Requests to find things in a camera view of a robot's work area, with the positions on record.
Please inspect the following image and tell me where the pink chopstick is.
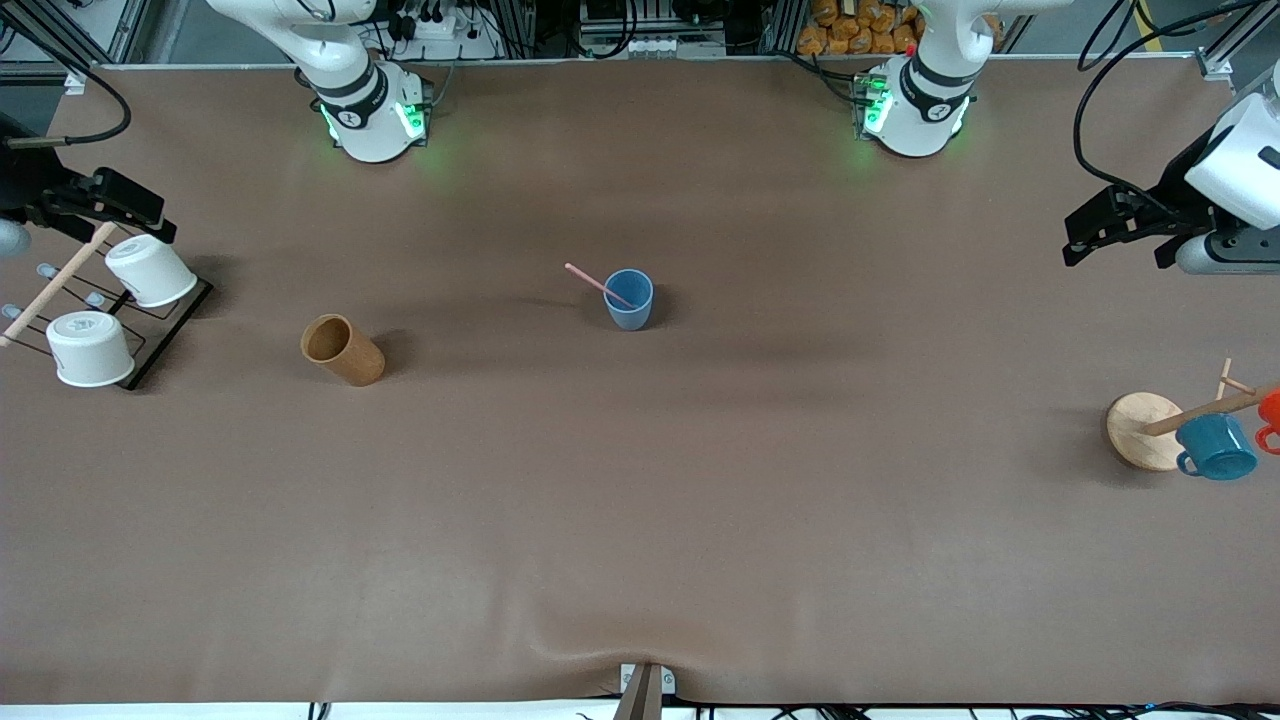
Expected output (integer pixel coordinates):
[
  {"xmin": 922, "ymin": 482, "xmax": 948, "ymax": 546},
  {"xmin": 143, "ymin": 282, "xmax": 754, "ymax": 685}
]
[{"xmin": 564, "ymin": 262, "xmax": 641, "ymax": 310}]

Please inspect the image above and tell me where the blue plastic cup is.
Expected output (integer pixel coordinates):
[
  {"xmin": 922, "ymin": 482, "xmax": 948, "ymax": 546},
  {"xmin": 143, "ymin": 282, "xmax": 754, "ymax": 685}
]
[{"xmin": 603, "ymin": 269, "xmax": 656, "ymax": 333}]

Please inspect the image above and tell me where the white paper cup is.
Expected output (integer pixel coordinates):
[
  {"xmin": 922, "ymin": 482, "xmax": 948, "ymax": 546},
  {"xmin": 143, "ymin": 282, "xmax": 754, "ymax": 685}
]
[
  {"xmin": 45, "ymin": 310, "xmax": 137, "ymax": 389},
  {"xmin": 104, "ymin": 233, "xmax": 199, "ymax": 309}
]

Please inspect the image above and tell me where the wooden rack rod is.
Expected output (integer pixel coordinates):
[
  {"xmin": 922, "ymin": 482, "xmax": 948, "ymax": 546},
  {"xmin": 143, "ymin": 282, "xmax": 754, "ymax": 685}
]
[{"xmin": 0, "ymin": 222, "xmax": 119, "ymax": 349}]

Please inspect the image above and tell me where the wooden mug tree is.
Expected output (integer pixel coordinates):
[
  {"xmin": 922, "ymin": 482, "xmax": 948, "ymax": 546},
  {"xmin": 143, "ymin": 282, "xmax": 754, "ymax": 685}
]
[{"xmin": 1105, "ymin": 358, "xmax": 1280, "ymax": 473}]

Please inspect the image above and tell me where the teal enamel mug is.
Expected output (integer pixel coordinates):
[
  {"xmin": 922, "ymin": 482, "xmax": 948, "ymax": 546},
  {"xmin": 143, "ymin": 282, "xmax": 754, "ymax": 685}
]
[{"xmin": 1175, "ymin": 413, "xmax": 1260, "ymax": 482}]

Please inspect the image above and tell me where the brown cylindrical holder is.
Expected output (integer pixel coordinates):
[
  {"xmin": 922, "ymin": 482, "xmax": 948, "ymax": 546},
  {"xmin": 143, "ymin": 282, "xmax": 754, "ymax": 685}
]
[{"xmin": 301, "ymin": 313, "xmax": 387, "ymax": 388}]

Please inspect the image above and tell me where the orange bread bag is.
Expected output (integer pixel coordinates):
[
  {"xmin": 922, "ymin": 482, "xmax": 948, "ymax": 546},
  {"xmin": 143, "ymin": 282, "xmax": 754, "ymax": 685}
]
[{"xmin": 797, "ymin": 0, "xmax": 1003, "ymax": 57}]

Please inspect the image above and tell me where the white power strip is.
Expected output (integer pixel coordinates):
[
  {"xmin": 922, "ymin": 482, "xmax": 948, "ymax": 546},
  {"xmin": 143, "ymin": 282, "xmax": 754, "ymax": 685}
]
[{"xmin": 395, "ymin": 8, "xmax": 488, "ymax": 47}]

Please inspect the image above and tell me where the white connector strip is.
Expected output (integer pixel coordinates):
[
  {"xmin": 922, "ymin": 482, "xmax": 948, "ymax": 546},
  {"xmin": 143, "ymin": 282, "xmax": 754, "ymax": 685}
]
[{"xmin": 583, "ymin": 33, "xmax": 728, "ymax": 60}]

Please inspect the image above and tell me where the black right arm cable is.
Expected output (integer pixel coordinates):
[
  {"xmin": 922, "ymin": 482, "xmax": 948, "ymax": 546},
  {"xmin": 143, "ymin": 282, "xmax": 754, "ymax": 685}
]
[{"xmin": 0, "ymin": 0, "xmax": 133, "ymax": 149}]

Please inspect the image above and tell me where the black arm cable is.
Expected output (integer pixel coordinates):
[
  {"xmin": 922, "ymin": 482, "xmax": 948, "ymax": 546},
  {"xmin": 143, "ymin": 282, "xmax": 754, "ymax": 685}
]
[
  {"xmin": 1073, "ymin": 0, "xmax": 1280, "ymax": 216},
  {"xmin": 0, "ymin": 0, "xmax": 133, "ymax": 149}
]

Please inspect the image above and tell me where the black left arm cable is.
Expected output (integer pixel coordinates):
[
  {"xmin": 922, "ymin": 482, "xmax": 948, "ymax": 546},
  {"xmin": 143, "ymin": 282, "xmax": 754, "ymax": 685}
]
[{"xmin": 1073, "ymin": 0, "xmax": 1280, "ymax": 216}]

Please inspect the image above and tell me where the black wire cup rack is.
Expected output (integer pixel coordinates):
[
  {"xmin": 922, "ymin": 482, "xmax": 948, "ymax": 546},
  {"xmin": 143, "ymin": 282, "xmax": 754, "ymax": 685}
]
[{"xmin": 0, "ymin": 225, "xmax": 215, "ymax": 392}]

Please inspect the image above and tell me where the metal table edge bracket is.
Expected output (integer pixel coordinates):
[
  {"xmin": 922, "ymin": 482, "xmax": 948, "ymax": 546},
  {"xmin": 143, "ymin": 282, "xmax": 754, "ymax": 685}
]
[{"xmin": 612, "ymin": 662, "xmax": 677, "ymax": 720}]

